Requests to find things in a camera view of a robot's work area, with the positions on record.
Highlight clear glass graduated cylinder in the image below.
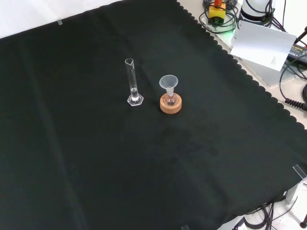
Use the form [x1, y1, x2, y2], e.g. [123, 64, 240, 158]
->
[124, 57, 144, 107]

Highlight small round-bottom glass flask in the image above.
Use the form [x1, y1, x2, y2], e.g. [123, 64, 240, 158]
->
[165, 87, 178, 107]

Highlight clear plastic funnel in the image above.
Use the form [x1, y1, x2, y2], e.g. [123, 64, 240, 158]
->
[158, 74, 178, 91]

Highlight black bench cloth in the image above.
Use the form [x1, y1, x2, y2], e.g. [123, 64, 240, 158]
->
[0, 0, 307, 230]

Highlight yellow stop button box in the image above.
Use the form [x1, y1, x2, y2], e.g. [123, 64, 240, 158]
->
[208, 0, 227, 26]

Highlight pale white board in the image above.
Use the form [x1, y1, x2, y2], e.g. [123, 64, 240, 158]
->
[230, 20, 297, 72]

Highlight black power adapter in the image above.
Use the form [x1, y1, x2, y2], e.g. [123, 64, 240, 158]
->
[287, 43, 307, 63]

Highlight black tripod leg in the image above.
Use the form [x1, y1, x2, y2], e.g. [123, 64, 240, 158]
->
[294, 25, 307, 44]

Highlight round cork ring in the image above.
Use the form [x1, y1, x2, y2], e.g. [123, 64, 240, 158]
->
[159, 93, 183, 114]

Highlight black coiled cable bundle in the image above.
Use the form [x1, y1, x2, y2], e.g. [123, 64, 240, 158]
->
[199, 0, 241, 35]

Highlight black cable with ribbed plug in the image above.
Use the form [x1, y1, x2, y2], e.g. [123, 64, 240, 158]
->
[279, 59, 307, 110]

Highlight black floor cables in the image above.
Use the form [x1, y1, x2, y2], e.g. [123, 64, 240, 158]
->
[232, 200, 298, 230]

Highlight grey metal bracket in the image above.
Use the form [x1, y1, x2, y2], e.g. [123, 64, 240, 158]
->
[284, 178, 307, 205]

